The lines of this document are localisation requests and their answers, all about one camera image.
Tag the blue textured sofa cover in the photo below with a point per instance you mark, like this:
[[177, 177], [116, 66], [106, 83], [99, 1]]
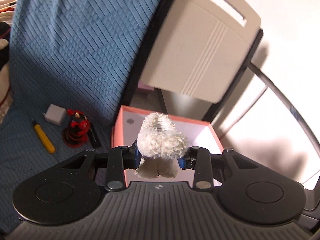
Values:
[[76, 54]]

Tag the beige plastic chair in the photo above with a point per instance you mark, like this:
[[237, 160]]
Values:
[[201, 46]]

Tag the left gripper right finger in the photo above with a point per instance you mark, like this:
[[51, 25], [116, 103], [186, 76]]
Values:
[[198, 159]]

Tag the striped red black blanket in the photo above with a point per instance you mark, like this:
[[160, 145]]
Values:
[[7, 13]]

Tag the white fluffy plush toy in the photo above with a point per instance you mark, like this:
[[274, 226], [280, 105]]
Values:
[[160, 145]]

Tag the yellow handled screwdriver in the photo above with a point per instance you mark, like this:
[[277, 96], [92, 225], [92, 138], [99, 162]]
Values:
[[43, 137]]

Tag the black usb stick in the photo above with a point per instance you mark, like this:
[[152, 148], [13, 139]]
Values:
[[93, 137]]

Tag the red black robot figurine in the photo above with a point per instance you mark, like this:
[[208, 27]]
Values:
[[75, 134]]

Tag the white wall charger plug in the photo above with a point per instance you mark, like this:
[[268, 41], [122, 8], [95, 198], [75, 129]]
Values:
[[55, 114]]

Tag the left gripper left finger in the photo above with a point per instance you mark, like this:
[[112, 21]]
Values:
[[120, 158]]

